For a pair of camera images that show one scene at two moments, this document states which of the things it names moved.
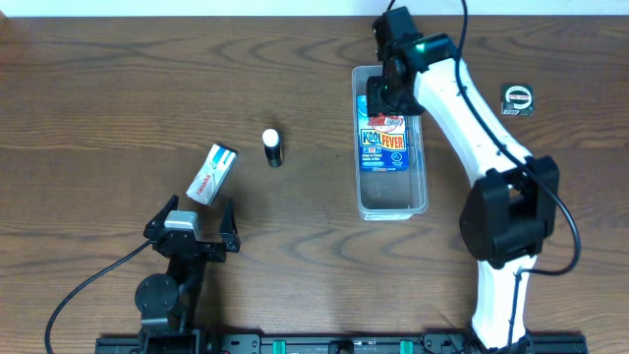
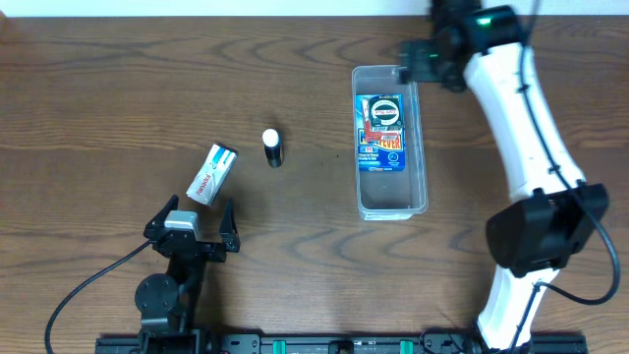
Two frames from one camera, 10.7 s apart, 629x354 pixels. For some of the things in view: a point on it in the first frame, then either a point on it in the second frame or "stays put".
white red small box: x=211 y=173 stays put
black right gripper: x=375 y=93 -> x=420 y=61
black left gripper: x=195 y=247 stays put
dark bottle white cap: x=272 y=147 stays put
